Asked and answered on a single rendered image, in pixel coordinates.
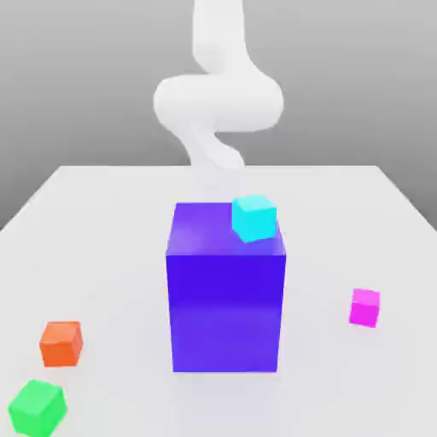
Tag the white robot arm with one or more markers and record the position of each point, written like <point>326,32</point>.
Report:
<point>218,99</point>

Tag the small cyan cube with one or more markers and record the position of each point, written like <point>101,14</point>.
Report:
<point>254,220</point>

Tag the small magenta cube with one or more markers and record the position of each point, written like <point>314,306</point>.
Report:
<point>364,309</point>

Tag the small orange cube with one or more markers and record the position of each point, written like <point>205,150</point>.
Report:
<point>60,344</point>

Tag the small green cube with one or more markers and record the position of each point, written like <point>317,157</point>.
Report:
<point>36,409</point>

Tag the large purple box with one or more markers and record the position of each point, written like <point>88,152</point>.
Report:
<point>225,307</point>

